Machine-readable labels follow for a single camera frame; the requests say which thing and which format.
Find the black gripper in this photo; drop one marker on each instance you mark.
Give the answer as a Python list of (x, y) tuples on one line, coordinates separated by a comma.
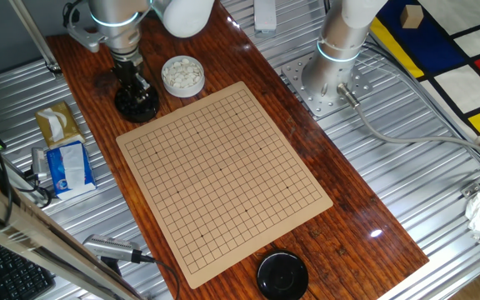
[(129, 73)]

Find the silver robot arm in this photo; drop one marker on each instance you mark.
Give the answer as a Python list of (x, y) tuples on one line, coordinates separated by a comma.
[(340, 37)]

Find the beige go board mat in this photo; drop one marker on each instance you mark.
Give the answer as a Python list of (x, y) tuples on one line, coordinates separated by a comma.
[(223, 183)]

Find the black bowl of black stones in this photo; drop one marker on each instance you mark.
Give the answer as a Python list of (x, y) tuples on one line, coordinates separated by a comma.
[(136, 110)]

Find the white bowl of white stones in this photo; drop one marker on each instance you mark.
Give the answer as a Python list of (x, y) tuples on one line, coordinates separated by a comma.
[(183, 77)]

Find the gold tissue pack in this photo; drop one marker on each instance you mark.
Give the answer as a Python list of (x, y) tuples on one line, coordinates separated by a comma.
[(67, 121)]

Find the blue tissue pack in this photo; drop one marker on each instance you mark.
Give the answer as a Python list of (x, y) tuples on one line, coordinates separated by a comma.
[(71, 175)]

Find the white gray adapter box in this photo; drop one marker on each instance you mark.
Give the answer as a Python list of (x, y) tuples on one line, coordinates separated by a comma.
[(39, 160)]

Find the gray stand pole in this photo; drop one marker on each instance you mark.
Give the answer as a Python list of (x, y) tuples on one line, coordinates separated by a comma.
[(36, 37)]

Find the white power strip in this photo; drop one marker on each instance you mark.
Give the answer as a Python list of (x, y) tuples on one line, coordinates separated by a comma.
[(265, 16)]

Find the black keyboard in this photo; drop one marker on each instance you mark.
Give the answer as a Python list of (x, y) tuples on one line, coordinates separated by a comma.
[(11, 275)]

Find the black bowl lid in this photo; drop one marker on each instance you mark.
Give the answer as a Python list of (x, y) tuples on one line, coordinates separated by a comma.
[(282, 277)]

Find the wooden cube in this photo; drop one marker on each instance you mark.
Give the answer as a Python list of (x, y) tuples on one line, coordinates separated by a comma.
[(411, 16)]

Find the colourful block pattern mat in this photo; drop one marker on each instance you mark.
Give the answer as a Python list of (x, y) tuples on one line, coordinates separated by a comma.
[(465, 83)]

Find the silver camera on stand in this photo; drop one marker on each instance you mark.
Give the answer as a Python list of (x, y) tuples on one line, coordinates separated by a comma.
[(111, 248)]

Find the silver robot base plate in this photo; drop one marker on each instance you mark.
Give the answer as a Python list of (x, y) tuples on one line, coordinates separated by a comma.
[(306, 96)]

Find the aluminium frame bar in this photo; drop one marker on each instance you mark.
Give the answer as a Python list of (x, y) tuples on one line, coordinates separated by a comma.
[(36, 241)]

